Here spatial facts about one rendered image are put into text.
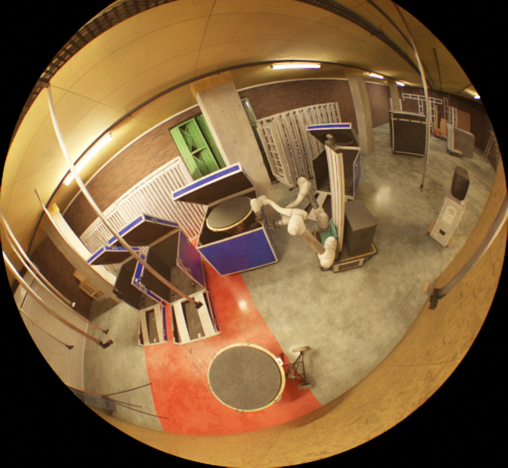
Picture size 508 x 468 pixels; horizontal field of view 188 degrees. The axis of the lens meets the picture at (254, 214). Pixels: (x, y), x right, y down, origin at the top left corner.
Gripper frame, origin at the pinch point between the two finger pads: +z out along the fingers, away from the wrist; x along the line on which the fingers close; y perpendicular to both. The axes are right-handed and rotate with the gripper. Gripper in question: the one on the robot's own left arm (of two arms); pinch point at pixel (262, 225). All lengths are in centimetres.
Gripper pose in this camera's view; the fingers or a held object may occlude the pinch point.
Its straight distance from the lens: 204.6
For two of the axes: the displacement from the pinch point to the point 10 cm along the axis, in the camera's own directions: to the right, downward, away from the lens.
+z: 3.4, 8.4, 4.1
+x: -9.4, 3.2, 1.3
